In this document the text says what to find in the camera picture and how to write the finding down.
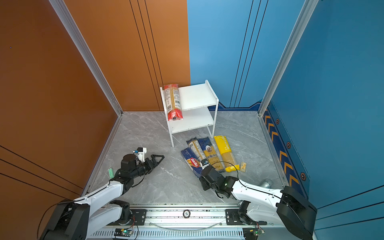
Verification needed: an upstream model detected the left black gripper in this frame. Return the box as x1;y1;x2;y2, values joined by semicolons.
130;155;164;180

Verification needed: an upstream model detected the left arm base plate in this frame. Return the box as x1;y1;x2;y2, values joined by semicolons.
111;209;147;226

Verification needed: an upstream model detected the blue Barilla spaghetti bag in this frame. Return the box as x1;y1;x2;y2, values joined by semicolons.
181;148;203;179

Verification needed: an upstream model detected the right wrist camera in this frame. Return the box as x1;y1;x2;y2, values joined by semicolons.
201;159;210;169

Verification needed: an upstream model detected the blue yellow spaghetti bag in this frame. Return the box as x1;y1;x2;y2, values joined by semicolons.
198;137;225;173

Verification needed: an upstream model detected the red spaghetti bag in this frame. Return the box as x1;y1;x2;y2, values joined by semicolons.
164;84;183;121

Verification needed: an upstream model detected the aluminium front rail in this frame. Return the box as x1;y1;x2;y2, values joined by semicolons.
65;203;319;240

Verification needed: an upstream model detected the green connector block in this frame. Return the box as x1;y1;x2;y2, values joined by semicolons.
108;168;115;179

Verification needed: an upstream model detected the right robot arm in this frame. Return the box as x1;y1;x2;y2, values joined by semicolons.
196;166;318;240

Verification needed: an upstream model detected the clear white-label spaghetti bag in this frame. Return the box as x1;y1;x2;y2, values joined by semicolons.
187;138;207;163

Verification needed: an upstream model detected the silver metal cylinder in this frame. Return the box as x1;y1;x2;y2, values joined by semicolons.
260;179;273;189

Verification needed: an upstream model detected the round rail knob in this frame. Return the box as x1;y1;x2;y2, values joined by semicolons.
183;210;191;219

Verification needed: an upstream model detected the circuit board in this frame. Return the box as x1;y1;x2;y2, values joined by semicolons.
114;228;134;238
243;228;265;240

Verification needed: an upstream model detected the small tan tag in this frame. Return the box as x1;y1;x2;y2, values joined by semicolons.
240;162;247;173

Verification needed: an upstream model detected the white two-tier shelf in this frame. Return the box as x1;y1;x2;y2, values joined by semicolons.
167;80;219;147

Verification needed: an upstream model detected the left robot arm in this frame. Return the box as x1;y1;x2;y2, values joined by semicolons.
37;153;165;240

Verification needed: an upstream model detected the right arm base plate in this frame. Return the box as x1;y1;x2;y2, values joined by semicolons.
225;209;267;226

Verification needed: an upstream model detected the right circuit board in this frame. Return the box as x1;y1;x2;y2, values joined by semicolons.
243;228;265;240

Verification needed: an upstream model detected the left circuit board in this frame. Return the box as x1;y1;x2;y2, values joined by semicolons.
114;228;134;238

